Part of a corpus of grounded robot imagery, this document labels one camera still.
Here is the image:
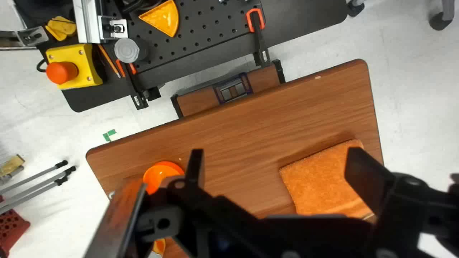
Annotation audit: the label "yellow triangular warning sign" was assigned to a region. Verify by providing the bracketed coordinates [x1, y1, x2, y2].
[140, 0, 180, 37]

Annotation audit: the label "small wooden panel with device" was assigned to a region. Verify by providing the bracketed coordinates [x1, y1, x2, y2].
[171, 59, 286, 118]

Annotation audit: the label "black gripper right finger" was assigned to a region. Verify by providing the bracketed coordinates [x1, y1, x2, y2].
[345, 147, 396, 213]

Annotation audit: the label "grey tripod legs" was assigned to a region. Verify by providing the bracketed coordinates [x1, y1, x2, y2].
[0, 160, 78, 213]

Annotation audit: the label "grey round knob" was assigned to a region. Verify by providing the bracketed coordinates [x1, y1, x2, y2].
[114, 38, 141, 62]

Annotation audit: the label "orange handled black clamp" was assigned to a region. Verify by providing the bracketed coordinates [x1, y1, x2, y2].
[246, 6, 270, 65]

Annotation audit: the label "yellow emergency stop box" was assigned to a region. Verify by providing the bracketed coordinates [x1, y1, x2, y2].
[46, 44, 104, 90]

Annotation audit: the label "green tape marker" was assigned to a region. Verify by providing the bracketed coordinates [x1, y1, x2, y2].
[104, 128, 117, 141]

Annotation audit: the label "red perforated block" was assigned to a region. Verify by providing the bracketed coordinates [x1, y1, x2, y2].
[0, 209, 31, 258]

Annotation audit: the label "aluminium profile bracket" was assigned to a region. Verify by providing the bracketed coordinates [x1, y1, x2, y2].
[72, 0, 128, 44]

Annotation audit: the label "orange pan with white handle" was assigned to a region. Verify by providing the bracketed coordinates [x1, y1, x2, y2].
[143, 160, 184, 194]

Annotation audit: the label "orange cloth towel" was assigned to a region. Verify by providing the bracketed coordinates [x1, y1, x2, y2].
[280, 138, 374, 219]

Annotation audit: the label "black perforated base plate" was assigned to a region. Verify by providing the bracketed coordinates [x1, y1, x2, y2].
[13, 0, 348, 111]

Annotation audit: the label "yellow plastic piece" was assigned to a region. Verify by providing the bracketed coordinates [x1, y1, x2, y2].
[45, 15, 77, 41]

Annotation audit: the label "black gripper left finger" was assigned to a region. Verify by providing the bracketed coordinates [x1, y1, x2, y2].
[186, 148, 206, 188]

